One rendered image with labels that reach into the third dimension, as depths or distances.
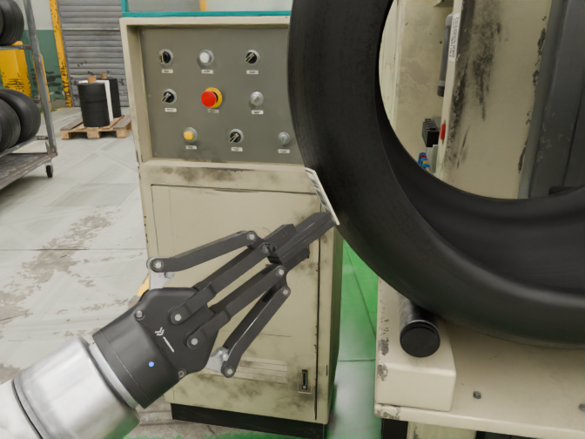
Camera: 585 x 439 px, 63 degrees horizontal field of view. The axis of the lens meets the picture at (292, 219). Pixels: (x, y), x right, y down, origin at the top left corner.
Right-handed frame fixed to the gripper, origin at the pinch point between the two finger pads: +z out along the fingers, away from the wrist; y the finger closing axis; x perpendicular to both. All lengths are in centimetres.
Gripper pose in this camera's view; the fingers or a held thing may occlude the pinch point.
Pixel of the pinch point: (299, 237)
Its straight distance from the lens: 47.0
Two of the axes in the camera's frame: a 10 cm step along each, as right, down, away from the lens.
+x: 4.4, -0.2, -9.0
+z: 7.5, -5.4, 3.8
